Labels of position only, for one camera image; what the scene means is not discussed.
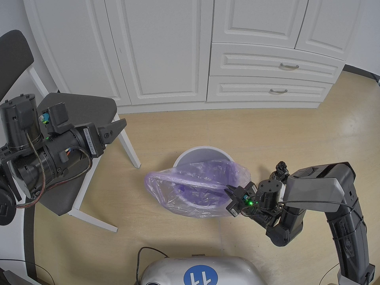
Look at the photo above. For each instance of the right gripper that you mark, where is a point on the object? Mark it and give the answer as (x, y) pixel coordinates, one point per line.
(248, 209)

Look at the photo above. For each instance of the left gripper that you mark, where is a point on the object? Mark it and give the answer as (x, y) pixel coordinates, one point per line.
(74, 144)

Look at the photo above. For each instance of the purple plastic bag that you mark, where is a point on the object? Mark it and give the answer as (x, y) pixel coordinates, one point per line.
(190, 188)

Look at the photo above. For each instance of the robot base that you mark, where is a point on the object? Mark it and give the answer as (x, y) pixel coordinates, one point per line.
(202, 269)

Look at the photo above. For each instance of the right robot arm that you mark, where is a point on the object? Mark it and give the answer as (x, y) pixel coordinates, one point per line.
(320, 183)

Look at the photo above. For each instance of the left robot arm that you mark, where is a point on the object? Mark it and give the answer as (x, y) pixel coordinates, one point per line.
(20, 120)

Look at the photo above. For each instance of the crumpled black plastic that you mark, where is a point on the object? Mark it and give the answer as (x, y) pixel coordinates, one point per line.
(281, 169)

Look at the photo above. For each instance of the white trash bin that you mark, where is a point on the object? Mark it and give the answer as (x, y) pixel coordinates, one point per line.
(196, 154)

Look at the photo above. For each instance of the grey white chair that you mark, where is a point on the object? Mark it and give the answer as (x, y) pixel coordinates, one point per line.
(89, 105)

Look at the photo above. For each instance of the white wardrobe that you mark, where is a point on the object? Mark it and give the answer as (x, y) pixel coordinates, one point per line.
(166, 40)

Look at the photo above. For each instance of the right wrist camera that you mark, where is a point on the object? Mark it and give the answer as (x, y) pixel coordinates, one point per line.
(242, 190)

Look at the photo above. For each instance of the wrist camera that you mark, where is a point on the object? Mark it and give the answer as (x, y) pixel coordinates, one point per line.
(242, 190)
(59, 117)

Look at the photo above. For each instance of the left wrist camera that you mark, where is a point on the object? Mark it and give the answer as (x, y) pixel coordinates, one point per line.
(59, 117)

